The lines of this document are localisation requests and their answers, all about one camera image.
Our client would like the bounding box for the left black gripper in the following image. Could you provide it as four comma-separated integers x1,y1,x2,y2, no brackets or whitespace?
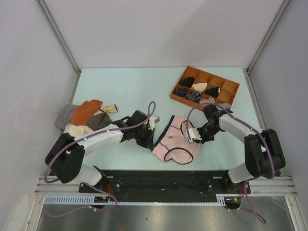
133,125,154,149

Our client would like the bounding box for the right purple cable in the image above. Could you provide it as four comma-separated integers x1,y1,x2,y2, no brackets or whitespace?
180,102,275,224

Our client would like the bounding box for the striped navy rolled underwear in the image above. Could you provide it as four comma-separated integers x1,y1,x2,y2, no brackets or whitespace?
186,91,202,103

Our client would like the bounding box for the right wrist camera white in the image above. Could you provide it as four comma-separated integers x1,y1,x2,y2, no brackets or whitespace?
184,128,202,143

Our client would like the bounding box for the black white rolled underwear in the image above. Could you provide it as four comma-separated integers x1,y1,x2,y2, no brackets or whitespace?
205,87,220,98

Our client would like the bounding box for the wooden compartment tray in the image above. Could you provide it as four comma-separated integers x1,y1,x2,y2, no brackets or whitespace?
170,66,240,111

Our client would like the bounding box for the pale pink rolled underwear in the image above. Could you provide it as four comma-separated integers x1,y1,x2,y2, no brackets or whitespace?
199,97,215,104

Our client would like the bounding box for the peach underwear dark trim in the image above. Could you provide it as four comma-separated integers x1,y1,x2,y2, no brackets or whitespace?
93,104,118,116

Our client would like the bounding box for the cream beige underwear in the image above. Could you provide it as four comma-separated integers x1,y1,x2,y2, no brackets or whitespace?
64,124,94,137

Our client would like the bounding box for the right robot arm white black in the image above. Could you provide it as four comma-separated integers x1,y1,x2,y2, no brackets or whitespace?
196,103,286,193

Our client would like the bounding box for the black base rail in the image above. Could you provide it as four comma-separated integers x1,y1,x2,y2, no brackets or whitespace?
49,168,281,195

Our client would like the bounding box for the pink underwear navy trim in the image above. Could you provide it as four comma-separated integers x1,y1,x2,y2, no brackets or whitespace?
152,115,200,165

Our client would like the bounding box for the grey striped underwear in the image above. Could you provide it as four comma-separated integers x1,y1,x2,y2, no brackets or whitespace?
54,104,78,130

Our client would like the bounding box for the orange underwear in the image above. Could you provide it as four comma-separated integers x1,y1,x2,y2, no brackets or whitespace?
70,100,103,126

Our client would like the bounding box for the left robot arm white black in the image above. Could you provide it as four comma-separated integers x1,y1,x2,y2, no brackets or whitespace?
44,110,159,193

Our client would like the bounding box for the olive brown underwear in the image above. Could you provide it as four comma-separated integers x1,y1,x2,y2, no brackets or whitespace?
86,112,112,131

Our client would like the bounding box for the grey rolled underwear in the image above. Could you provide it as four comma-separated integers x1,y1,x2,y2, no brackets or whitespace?
220,103,231,109

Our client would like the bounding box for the cream rolled underwear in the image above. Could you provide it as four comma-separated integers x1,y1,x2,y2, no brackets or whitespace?
191,82,208,92

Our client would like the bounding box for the white cable duct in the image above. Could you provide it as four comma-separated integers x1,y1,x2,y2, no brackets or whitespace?
44,195,240,206

